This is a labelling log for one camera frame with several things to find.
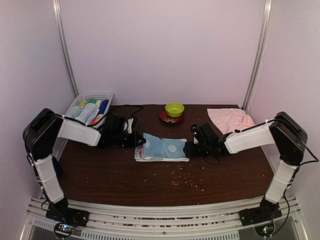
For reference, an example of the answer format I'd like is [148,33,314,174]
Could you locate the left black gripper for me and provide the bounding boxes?
[112,130,146,148]

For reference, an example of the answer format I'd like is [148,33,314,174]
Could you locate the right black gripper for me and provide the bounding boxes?
[184,141,211,158]

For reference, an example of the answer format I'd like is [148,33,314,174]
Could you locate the blue polka dot towel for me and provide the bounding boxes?
[134,133,190,162]

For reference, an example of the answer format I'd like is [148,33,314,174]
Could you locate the pink towel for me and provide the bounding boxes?
[207,108,255,134]

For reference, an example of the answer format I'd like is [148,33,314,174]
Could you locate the red floral plate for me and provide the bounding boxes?
[158,109,185,124]

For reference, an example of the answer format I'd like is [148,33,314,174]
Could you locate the green plastic bowl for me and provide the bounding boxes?
[165,102,185,118]

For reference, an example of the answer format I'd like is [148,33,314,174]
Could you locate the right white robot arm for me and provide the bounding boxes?
[183,111,320,226]

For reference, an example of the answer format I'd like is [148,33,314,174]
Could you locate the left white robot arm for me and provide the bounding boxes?
[22,108,146,227]

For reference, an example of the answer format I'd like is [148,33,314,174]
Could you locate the red rolled towel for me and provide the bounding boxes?
[90,114,103,125]

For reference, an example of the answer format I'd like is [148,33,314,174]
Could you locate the dark blue rolled towel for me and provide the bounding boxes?
[98,99,109,115]

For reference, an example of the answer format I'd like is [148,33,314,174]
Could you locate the white rolled towel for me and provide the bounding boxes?
[95,99,102,109]

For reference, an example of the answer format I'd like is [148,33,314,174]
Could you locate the light blue rolled towel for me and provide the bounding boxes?
[64,103,99,125]

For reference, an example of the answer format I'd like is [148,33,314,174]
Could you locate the green rolled towel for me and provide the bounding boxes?
[86,98,97,104]

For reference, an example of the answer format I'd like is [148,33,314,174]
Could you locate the yellow rolled towel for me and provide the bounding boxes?
[78,101,87,108]

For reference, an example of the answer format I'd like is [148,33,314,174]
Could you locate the white plastic basket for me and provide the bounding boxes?
[64,92,114,129]

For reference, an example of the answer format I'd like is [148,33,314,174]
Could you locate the dark blue mug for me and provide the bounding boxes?
[52,156,63,180]

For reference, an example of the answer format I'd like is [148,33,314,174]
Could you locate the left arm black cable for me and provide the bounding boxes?
[109,104,145,123]

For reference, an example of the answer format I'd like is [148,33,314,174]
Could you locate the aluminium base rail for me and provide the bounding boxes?
[17,197,311,240]

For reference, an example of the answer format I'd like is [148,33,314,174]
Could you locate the right aluminium frame post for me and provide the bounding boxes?
[242,0,274,113]

